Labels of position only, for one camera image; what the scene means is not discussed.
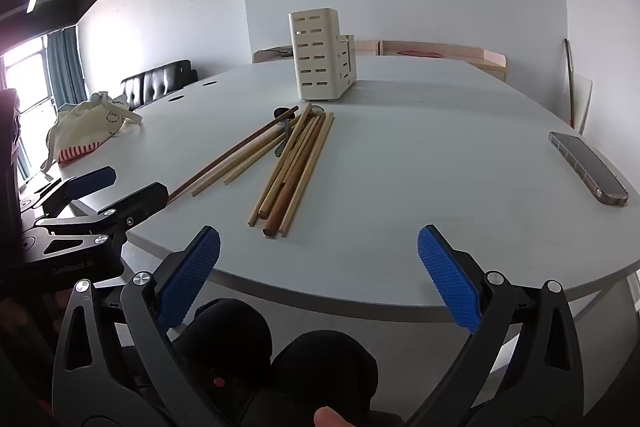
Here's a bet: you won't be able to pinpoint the pile of wooden chopsticks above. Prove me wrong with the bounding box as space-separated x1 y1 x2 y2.
167 103 336 239

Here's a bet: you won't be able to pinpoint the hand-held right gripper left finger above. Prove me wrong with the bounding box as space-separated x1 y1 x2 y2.
51 224 236 427

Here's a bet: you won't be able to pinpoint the cream tote bag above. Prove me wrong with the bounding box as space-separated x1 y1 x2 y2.
41 92 143 172

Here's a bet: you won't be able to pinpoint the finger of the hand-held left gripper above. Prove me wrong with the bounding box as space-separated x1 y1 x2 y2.
32 182 169 258
21 166 117 212

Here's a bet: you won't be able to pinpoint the smartphone in clear case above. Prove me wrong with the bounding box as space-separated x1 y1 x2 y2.
548 131 629 206

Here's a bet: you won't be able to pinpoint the metal spoon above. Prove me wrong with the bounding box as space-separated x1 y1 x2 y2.
273 119 297 158

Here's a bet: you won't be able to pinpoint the cream slotted utensil holder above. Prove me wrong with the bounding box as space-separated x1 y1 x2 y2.
288 8 357 102

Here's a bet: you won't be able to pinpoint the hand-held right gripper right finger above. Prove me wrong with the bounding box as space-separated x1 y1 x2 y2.
417 224 586 427

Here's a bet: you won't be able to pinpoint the person's legs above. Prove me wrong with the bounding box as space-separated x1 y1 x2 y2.
170 298 406 427

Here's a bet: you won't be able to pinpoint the blue-grey curtain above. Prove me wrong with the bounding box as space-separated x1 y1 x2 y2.
46 27 87 108

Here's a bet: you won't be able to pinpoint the window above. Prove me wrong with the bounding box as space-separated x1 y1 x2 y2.
0 34 56 178

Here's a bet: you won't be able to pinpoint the person's right hand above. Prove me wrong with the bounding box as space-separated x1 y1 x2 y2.
313 406 351 427

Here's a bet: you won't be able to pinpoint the white leaning board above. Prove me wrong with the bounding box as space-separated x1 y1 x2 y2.
572 72 593 135

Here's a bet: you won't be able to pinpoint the black leather sofa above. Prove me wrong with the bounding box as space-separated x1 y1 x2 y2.
120 60 198 112

